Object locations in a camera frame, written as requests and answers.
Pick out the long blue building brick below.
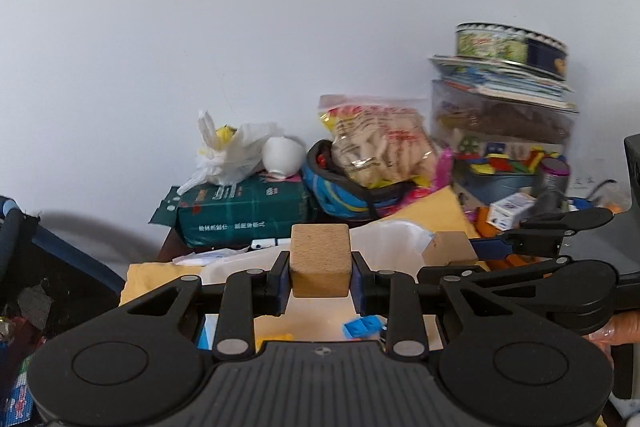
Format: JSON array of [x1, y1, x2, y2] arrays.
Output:
[[343, 315, 384, 339]]

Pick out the person right hand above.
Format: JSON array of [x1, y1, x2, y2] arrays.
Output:
[[587, 311, 640, 358]]

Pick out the wooden cube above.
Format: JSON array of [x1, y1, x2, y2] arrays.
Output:
[[290, 225, 352, 298], [422, 232, 478, 267]]

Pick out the dark blue baby stroller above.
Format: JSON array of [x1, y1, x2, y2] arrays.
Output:
[[0, 193, 126, 427]]

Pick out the white plastic bag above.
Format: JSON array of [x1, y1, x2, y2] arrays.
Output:
[[178, 110, 281, 196]]

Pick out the stack of picture books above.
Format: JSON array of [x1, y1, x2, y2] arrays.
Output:
[[431, 55, 579, 114]]

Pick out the yellow quilted cloth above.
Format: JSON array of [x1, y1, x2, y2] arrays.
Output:
[[120, 187, 480, 305]]

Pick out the white egg shaped object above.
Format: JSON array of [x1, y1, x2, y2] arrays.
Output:
[[262, 136, 306, 180]]

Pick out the clear box of toys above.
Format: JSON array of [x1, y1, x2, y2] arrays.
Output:
[[432, 80, 575, 205]]

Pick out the translucent white storage bin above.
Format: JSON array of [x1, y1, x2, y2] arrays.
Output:
[[196, 220, 446, 353]]

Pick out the orange flat boxes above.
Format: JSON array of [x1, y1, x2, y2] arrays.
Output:
[[471, 206, 542, 271]]

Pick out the left wooden cube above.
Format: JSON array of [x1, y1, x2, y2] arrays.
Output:
[[290, 225, 352, 298]]

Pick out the large yellow building brick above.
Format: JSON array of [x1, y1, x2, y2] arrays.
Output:
[[256, 333, 295, 352]]

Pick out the snack biscuit bag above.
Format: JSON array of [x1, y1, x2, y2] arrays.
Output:
[[318, 94, 438, 188]]

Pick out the round cookie tin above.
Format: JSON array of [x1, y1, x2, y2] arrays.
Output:
[[456, 22, 568, 80]]

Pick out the right wooden cube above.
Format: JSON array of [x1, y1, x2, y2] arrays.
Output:
[[422, 232, 478, 267]]

